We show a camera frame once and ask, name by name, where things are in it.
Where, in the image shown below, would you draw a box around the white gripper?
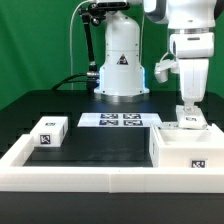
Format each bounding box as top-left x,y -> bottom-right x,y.
169,32 -> 214,113

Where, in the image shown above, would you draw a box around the white cabinet door panel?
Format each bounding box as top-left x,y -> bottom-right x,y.
161,122 -> 179,130
176,105 -> 207,130

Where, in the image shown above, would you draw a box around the white cabinet body box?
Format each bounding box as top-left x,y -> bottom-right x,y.
149,124 -> 224,168

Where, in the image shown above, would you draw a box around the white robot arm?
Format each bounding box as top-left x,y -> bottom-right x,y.
95,0 -> 217,114

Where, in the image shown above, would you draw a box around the small white cabinet top block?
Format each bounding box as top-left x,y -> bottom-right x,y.
30,116 -> 68,147

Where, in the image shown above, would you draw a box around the white U-shaped fence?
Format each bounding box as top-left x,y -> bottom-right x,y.
0,134 -> 224,193

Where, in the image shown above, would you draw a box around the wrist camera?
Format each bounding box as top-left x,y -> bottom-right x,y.
154,59 -> 178,83

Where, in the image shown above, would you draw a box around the white marker base plate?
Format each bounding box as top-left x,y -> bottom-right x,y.
78,113 -> 162,128

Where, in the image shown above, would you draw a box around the black cables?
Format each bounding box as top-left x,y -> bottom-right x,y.
51,73 -> 100,91

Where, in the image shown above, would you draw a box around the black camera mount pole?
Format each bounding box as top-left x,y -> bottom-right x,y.
78,3 -> 101,94

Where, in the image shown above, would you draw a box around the white cable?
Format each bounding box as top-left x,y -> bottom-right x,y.
69,0 -> 93,90

